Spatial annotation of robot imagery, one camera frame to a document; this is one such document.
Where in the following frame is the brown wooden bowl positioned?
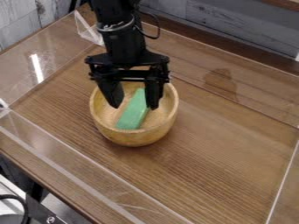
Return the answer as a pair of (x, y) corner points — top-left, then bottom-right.
(89, 82), (179, 147)

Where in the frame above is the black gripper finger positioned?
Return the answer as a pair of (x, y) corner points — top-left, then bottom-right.
(145, 70), (165, 110)
(98, 77), (126, 109)

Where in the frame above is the green rectangular block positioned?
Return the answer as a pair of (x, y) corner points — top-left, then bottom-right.
(117, 88), (149, 130)

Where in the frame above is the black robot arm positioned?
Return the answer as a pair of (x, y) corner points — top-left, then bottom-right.
(86, 0), (170, 109)

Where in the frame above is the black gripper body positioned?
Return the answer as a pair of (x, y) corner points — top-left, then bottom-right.
(86, 23), (170, 85)

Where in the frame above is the clear acrylic corner bracket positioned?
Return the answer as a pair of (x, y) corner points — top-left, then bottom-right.
(74, 10), (105, 46)

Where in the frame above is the black cable bottom left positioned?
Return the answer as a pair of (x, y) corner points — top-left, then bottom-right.
(0, 194), (31, 224)

